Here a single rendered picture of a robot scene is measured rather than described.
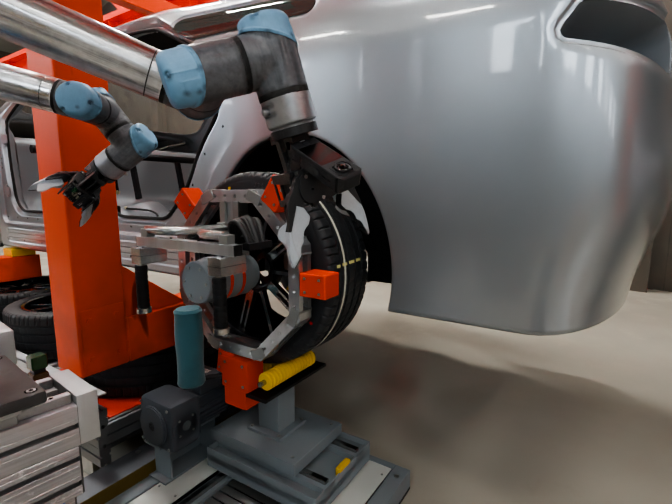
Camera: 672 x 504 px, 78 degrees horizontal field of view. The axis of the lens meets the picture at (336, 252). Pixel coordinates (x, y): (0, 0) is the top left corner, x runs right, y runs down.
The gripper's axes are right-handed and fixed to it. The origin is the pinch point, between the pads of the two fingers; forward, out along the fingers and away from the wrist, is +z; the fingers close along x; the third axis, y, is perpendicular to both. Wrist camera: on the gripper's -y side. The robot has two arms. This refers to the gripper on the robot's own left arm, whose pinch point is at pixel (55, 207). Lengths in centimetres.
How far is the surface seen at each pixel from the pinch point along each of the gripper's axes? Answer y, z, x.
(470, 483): 50, -43, 157
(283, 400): 21, -4, 94
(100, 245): -9.6, 8.5, 18.4
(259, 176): -11, -46, 32
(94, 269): -4.6, 13.6, 21.8
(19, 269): -144, 157, 40
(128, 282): -9.7, 14.3, 34.4
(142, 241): 0.3, -8.3, 22.0
